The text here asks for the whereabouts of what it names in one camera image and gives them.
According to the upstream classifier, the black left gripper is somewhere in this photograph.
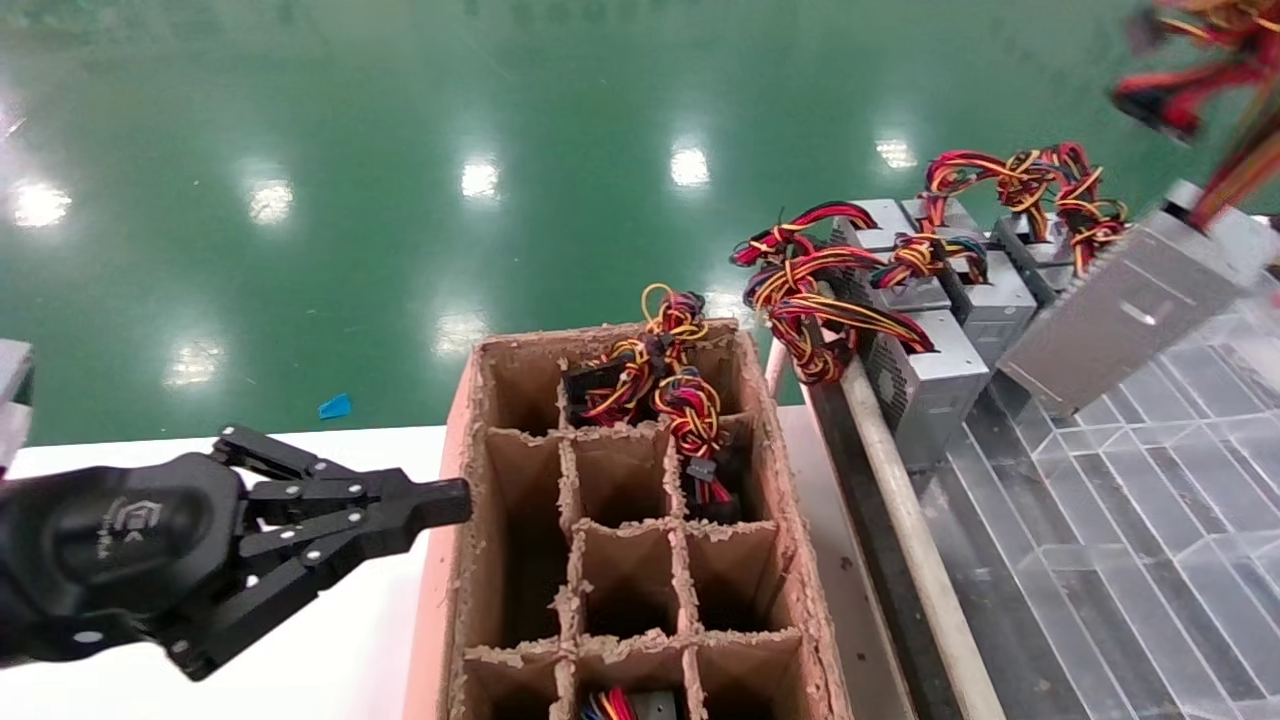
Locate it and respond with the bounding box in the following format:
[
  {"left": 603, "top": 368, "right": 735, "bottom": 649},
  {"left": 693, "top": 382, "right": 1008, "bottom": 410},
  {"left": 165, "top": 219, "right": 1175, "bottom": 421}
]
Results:
[{"left": 0, "top": 424, "right": 473, "bottom": 683}]

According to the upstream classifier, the silver power supply with wires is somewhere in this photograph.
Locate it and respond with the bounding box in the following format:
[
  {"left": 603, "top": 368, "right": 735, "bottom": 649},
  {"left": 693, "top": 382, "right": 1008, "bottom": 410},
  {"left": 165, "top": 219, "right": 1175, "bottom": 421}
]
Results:
[
  {"left": 768, "top": 293, "right": 993, "bottom": 471},
  {"left": 870, "top": 197, "right": 1038, "bottom": 368},
  {"left": 728, "top": 198, "right": 953, "bottom": 313},
  {"left": 998, "top": 0, "right": 1280, "bottom": 418},
  {"left": 920, "top": 142, "right": 1131, "bottom": 306},
  {"left": 578, "top": 687, "right": 683, "bottom": 720}
]

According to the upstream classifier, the brown divided cardboard box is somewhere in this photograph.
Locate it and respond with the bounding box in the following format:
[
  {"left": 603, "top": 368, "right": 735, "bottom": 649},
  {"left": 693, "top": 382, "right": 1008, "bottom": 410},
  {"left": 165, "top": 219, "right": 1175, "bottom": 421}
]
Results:
[{"left": 400, "top": 318, "right": 856, "bottom": 720}]

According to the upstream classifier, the gray metal object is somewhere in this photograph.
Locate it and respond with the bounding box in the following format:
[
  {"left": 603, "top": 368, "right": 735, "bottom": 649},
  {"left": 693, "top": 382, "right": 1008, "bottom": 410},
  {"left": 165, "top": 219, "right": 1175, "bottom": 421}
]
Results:
[{"left": 0, "top": 338, "right": 37, "bottom": 471}]

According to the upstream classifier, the clear plastic grid panel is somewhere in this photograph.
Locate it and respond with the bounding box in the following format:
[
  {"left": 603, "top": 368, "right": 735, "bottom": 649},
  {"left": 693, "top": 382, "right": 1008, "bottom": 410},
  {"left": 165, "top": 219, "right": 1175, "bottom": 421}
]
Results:
[{"left": 950, "top": 270, "right": 1280, "bottom": 720}]

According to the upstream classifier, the black power supply with wires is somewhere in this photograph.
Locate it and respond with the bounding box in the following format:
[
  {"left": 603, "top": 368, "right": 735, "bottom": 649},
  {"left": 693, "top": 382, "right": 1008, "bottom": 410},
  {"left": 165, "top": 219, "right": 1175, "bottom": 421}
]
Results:
[{"left": 560, "top": 283, "right": 713, "bottom": 429}]

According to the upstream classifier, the power supply with braided wires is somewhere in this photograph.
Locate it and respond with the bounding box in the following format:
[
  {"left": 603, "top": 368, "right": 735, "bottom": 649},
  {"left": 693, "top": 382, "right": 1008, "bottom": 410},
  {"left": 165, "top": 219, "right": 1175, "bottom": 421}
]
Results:
[{"left": 652, "top": 372, "right": 743, "bottom": 523}]

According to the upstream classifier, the black conveyor frame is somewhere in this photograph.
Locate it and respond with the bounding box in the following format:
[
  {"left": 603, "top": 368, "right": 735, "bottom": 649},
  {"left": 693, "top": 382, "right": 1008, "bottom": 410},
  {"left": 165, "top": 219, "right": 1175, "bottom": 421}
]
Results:
[{"left": 800, "top": 370, "right": 1101, "bottom": 720}]

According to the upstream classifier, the white conveyor side rail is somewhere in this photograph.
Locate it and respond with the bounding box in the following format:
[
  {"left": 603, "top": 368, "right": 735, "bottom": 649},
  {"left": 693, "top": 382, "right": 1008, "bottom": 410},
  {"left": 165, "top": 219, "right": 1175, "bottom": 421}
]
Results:
[{"left": 838, "top": 352, "right": 1006, "bottom": 720}]

